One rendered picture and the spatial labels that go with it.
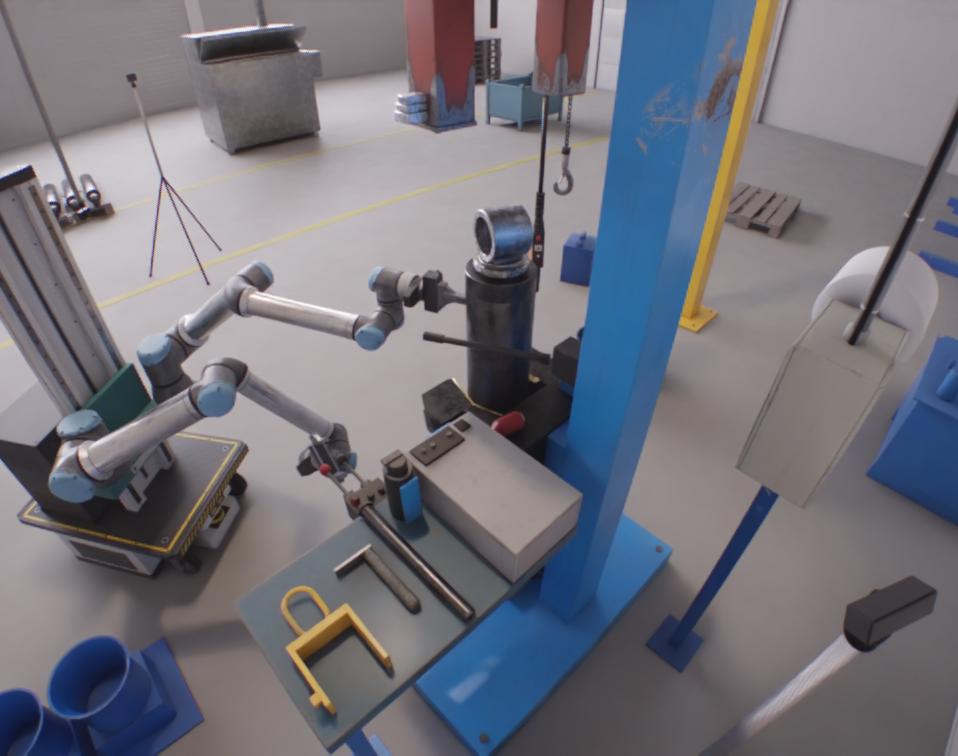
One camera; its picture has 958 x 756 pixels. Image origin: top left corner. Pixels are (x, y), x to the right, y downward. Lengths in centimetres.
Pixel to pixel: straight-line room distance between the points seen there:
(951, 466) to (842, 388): 219
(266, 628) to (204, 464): 159
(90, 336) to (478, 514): 176
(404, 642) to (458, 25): 131
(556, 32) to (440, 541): 129
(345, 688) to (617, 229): 110
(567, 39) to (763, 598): 238
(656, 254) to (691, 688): 183
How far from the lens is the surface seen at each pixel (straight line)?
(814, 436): 134
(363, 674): 122
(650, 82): 103
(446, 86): 122
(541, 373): 190
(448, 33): 121
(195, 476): 276
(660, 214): 106
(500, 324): 153
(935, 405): 322
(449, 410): 174
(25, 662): 304
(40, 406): 272
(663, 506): 287
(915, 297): 149
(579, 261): 443
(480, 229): 154
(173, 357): 247
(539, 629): 227
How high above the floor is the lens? 219
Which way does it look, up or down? 40 degrees down
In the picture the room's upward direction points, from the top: straight up
